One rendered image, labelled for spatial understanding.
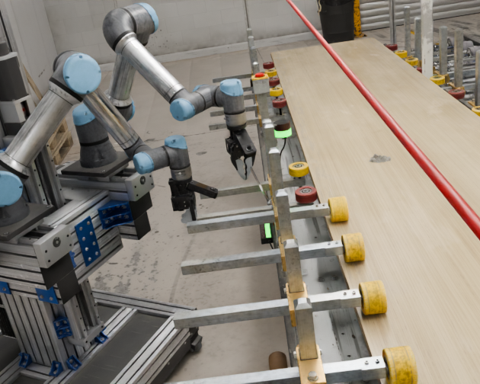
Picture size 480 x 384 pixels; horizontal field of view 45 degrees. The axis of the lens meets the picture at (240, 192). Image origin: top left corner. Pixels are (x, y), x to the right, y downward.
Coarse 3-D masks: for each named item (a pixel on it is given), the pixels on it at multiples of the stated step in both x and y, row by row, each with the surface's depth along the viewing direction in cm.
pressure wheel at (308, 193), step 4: (300, 188) 216; (304, 188) 217; (308, 188) 216; (312, 188) 215; (296, 192) 214; (300, 192) 214; (304, 192) 214; (308, 192) 213; (312, 192) 212; (316, 192) 213; (296, 196) 213; (300, 196) 212; (304, 196) 211; (308, 196) 211; (312, 196) 212; (316, 196) 213; (296, 200) 214; (300, 200) 212; (304, 200) 212; (308, 200) 212; (312, 200) 212
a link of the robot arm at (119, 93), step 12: (132, 12) 205; (144, 12) 208; (144, 24) 208; (156, 24) 214; (144, 36) 212; (120, 60) 220; (120, 72) 223; (132, 72) 224; (120, 84) 226; (132, 84) 230; (108, 96) 231; (120, 96) 230; (120, 108) 233; (132, 108) 240
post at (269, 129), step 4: (264, 124) 209; (268, 124) 207; (272, 124) 208; (264, 128) 207; (268, 128) 207; (272, 128) 207; (264, 132) 207; (268, 132) 207; (272, 132) 207; (268, 136) 208; (272, 136) 208; (268, 140) 209; (272, 140) 209; (268, 144) 209; (272, 144) 209; (268, 148) 210; (268, 156) 211; (268, 160) 212; (272, 184) 216; (272, 188) 216
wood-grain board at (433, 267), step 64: (320, 64) 396; (384, 64) 371; (320, 128) 277; (384, 128) 264; (448, 128) 253; (320, 192) 213; (384, 192) 205; (384, 256) 168; (448, 256) 163; (384, 320) 142; (448, 320) 139
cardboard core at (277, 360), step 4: (276, 352) 261; (280, 352) 261; (272, 356) 260; (276, 356) 258; (280, 356) 258; (284, 356) 260; (272, 360) 257; (276, 360) 256; (280, 360) 256; (284, 360) 257; (272, 364) 255; (276, 364) 254; (280, 364) 253; (284, 364) 254; (272, 368) 253; (276, 368) 251; (280, 368) 251; (284, 368) 252
